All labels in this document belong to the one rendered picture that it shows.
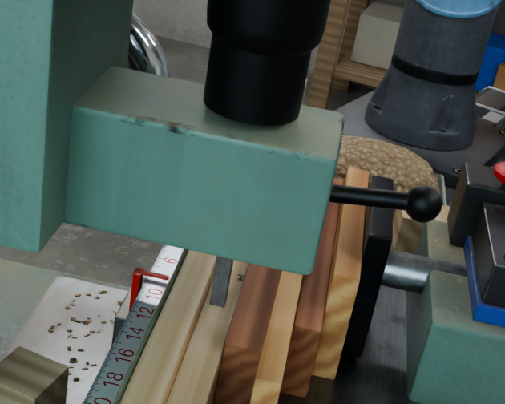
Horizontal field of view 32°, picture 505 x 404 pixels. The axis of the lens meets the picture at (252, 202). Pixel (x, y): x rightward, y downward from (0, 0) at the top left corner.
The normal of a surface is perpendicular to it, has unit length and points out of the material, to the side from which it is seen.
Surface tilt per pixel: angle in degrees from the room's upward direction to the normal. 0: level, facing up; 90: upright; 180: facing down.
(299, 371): 90
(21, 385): 0
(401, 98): 72
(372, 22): 90
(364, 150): 23
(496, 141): 0
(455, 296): 0
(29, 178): 90
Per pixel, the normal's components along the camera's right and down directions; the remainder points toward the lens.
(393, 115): -0.58, -0.03
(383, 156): 0.11, -0.66
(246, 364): -0.15, 0.43
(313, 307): 0.16, -0.88
